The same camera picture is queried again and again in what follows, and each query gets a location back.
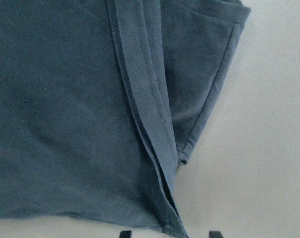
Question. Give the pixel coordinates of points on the black t-shirt with logo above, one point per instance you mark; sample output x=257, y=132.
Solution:
x=101, y=102

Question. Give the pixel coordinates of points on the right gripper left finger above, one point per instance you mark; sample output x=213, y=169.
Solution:
x=125, y=234

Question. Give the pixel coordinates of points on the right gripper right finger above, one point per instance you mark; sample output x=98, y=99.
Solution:
x=215, y=234

